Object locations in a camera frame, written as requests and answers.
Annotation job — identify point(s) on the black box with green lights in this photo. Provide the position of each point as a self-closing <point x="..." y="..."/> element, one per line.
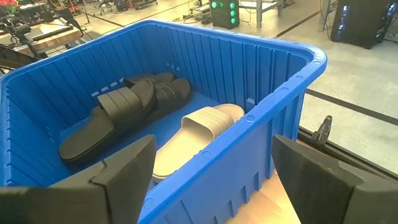
<point x="224" y="15"/>

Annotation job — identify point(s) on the red flowers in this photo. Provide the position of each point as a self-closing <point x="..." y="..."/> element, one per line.
<point x="7" y="3"/>

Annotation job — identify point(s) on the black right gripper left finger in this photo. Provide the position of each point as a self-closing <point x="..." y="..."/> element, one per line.
<point x="124" y="186"/>

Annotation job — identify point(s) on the black table edge rail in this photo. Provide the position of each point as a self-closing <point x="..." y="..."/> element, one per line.
<point x="357" y="158"/>

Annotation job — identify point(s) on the black table clamp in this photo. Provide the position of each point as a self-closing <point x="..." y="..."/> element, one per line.
<point x="323" y="130"/>

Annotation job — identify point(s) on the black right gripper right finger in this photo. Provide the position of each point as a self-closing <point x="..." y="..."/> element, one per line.
<point x="326" y="193"/>

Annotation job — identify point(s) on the wooden background workbench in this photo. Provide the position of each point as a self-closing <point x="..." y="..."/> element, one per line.
<point x="46" y="39"/>

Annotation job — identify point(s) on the large blue plastic bin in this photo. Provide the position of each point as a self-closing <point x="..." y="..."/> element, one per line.
<point x="217" y="62"/>

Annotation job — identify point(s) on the black computer tower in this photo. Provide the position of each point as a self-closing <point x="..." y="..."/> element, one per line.
<point x="357" y="21"/>

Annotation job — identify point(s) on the black foam slide sandal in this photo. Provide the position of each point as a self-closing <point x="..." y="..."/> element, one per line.
<point x="177" y="90"/>
<point x="87" y="140"/>

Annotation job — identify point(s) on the beige foam slide sandal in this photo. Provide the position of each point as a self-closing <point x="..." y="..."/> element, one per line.
<point x="186" y="146"/>

